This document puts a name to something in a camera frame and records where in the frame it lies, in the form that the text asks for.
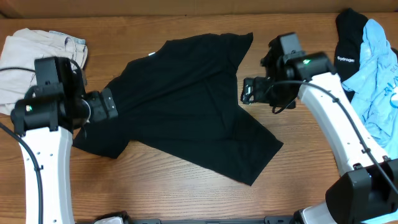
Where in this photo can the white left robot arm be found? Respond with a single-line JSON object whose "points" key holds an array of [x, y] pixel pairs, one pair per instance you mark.
{"points": [[44, 121]]}

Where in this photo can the light blue printed t-shirt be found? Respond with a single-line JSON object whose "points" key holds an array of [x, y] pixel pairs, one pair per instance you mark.
{"points": [[381, 121]]}

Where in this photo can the black t-shirt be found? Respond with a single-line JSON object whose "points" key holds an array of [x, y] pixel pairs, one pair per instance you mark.
{"points": [[183, 100]]}

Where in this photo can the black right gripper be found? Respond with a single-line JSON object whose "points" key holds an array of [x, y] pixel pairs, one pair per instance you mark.
{"points": [[260, 85]]}

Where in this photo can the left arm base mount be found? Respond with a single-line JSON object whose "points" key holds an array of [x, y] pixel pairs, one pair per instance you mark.
{"points": [[114, 218]]}

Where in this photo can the light blue folded garment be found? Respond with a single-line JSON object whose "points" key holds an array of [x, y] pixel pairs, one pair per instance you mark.
{"points": [[75, 39]]}

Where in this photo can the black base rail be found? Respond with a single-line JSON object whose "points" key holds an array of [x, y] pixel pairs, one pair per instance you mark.
{"points": [[265, 220]]}

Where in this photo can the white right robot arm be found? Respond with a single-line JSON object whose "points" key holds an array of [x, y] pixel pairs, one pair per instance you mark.
{"points": [[367, 187]]}

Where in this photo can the black shirt with white text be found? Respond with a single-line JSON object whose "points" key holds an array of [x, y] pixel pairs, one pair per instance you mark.
{"points": [[361, 43]]}

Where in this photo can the beige folded pants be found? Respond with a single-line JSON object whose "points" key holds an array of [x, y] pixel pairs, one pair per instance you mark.
{"points": [[18, 55]]}

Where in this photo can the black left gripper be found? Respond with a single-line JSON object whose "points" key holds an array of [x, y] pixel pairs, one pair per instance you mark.
{"points": [[109, 103]]}

